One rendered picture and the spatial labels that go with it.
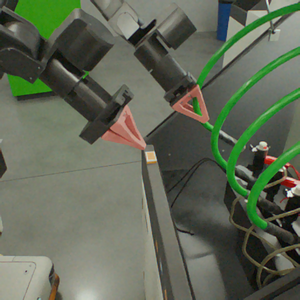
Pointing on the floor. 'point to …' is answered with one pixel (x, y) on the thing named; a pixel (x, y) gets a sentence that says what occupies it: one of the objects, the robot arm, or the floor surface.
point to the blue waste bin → (223, 19)
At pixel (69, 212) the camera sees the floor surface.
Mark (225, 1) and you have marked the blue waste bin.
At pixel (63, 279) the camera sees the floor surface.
